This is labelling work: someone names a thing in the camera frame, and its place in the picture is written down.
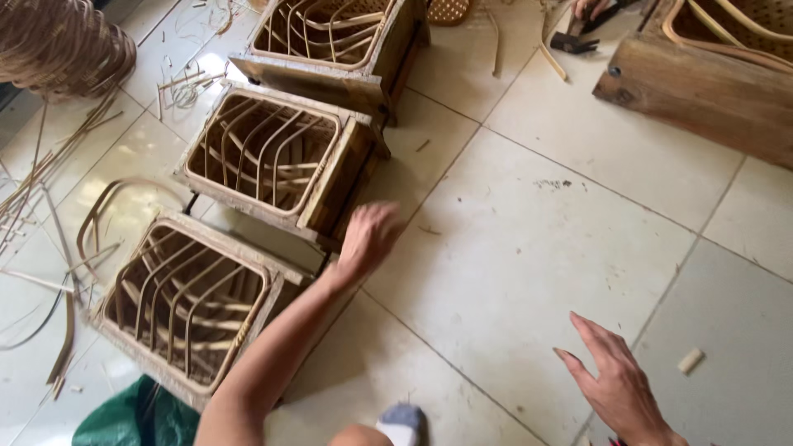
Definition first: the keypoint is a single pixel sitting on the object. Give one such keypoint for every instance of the rattan basket frame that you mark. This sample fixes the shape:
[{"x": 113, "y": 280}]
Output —
[
  {"x": 322, "y": 31},
  {"x": 260, "y": 155},
  {"x": 731, "y": 25},
  {"x": 186, "y": 310}
]

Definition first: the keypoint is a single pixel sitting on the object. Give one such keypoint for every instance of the heap of loose rattan strips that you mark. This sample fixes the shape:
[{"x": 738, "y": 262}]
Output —
[{"x": 37, "y": 204}]

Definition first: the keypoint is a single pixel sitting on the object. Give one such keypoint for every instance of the person's leg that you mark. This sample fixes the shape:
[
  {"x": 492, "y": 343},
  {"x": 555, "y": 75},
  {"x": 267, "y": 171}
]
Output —
[{"x": 359, "y": 437}]

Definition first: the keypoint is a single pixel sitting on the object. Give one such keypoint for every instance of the thick pale rattan strip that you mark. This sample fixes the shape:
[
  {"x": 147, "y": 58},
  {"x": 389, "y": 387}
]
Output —
[{"x": 551, "y": 59}]

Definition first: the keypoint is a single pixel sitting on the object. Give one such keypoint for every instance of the black hammer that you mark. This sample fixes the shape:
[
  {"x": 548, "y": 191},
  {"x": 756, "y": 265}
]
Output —
[{"x": 573, "y": 42}]

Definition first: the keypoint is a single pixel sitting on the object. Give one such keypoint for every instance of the person's right hand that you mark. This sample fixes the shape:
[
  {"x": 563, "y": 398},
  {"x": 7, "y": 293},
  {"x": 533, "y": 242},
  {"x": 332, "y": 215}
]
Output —
[{"x": 619, "y": 390}]

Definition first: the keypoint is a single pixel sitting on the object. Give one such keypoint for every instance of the small woven rattan panel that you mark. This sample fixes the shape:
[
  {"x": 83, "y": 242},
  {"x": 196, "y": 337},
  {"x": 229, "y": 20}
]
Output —
[{"x": 447, "y": 9}]

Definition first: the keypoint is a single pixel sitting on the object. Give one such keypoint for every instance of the green cloth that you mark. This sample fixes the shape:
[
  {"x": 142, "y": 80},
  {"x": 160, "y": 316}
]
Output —
[{"x": 136, "y": 418}]

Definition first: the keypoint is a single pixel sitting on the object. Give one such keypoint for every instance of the wooden basket mould box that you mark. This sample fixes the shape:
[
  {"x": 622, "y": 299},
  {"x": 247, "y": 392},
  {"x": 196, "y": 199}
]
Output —
[
  {"x": 310, "y": 83},
  {"x": 286, "y": 288},
  {"x": 347, "y": 167}
]

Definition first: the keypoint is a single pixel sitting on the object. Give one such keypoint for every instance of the black hand tool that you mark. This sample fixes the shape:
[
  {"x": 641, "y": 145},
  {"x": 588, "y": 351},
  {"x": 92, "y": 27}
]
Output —
[{"x": 604, "y": 15}]

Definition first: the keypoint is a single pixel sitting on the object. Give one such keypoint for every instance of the bent brown rattan strip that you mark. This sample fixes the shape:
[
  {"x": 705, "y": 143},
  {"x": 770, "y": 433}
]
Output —
[{"x": 99, "y": 210}]

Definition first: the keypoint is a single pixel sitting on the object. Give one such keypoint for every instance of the small pale wood piece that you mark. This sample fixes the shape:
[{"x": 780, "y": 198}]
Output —
[{"x": 690, "y": 360}]

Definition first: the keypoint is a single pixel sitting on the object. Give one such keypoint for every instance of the coil of thin rattan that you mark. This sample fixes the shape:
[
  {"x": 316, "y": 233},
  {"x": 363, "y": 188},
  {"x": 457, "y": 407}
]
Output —
[{"x": 186, "y": 91}]

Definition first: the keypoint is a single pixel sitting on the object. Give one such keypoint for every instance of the person's left fingers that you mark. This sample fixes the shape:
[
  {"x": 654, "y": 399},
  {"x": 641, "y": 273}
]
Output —
[{"x": 389, "y": 218}]

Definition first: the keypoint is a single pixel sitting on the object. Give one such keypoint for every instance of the stack of woven rattan baskets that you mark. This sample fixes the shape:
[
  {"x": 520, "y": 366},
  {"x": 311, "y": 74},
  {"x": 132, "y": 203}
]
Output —
[{"x": 62, "y": 43}]

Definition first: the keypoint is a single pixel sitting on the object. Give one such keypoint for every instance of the large wooden basket mould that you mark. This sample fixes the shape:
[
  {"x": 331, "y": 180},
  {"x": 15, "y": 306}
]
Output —
[{"x": 694, "y": 99}]

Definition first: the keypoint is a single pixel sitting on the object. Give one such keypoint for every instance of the person's left hand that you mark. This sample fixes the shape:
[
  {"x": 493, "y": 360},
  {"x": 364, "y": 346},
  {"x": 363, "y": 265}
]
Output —
[{"x": 367, "y": 238}]

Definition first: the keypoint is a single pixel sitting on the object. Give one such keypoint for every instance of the thin rattan stick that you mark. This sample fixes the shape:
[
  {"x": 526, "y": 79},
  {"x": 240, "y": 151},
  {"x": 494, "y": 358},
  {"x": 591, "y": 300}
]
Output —
[{"x": 495, "y": 43}]

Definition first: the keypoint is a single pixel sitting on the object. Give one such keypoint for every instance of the white and grey sock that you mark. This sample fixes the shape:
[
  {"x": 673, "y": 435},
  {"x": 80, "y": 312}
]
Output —
[{"x": 402, "y": 424}]

